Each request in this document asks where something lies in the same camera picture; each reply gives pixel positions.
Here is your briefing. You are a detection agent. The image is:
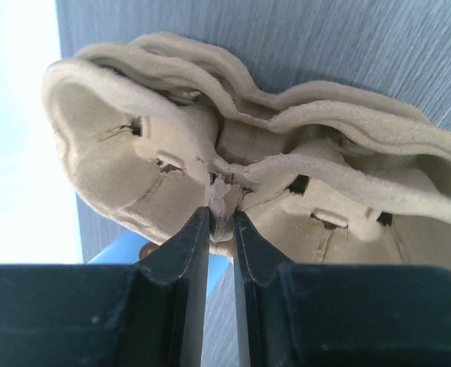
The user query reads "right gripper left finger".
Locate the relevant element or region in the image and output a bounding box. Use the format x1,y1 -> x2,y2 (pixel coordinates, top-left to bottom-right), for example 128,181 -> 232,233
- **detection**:
133,207 -> 209,366

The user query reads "cardboard cup carrier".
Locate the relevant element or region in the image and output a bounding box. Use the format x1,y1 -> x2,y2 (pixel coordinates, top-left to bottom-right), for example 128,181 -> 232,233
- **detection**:
42,59 -> 451,270
77,33 -> 451,196

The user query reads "blue straw holder cup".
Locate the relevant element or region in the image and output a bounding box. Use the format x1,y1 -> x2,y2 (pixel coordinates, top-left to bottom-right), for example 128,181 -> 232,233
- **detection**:
86,231 -> 229,299

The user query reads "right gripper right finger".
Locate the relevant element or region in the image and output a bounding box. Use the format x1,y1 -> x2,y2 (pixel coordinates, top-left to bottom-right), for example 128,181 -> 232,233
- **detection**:
233,211 -> 298,366

